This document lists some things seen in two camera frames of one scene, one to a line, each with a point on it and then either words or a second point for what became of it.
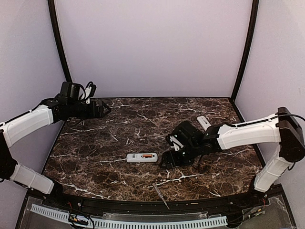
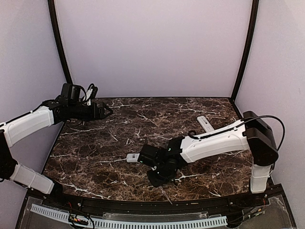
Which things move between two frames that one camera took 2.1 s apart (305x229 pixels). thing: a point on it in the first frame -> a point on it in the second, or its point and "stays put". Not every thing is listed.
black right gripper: (176, 161) -> (157, 182)
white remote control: (204, 122) stays put
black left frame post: (57, 36) stays put
